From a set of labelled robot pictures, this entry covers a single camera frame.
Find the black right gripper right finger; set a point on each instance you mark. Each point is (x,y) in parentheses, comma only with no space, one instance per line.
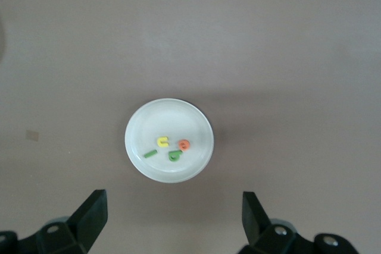
(256,224)

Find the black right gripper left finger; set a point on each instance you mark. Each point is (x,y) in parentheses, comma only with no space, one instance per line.
(89,221)

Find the green letter l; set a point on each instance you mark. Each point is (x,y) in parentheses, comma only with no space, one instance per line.
(150,153)

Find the green letter b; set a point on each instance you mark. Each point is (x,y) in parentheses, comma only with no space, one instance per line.
(171,159)

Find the yellow letter u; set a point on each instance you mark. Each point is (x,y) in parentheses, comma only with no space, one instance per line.
(158,142)

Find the orange letter e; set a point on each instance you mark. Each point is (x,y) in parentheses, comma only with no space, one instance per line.
(180,144)

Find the beige brown plate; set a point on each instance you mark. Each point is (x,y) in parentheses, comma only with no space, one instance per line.
(169,117)

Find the brown table cover mat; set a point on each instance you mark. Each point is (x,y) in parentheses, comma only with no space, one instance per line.
(268,57)

